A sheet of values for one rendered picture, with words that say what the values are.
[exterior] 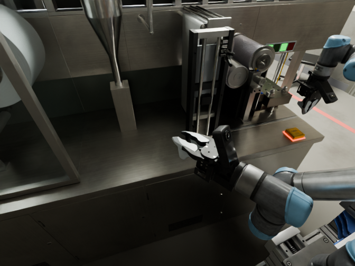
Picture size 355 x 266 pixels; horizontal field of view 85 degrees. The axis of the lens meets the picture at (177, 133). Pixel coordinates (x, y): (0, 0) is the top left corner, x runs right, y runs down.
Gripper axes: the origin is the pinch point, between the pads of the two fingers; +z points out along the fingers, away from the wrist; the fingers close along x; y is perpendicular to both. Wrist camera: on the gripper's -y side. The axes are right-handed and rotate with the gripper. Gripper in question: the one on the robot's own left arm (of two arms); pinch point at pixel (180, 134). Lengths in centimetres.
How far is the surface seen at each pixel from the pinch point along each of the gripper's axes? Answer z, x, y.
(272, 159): -20, 65, 38
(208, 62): 14.5, 33.9, -12.7
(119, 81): 50, 15, 2
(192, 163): 6.6, 21.2, 31.1
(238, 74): 11, 59, -4
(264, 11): 21, 100, -31
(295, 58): 5, 164, 1
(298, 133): -26, 74, 21
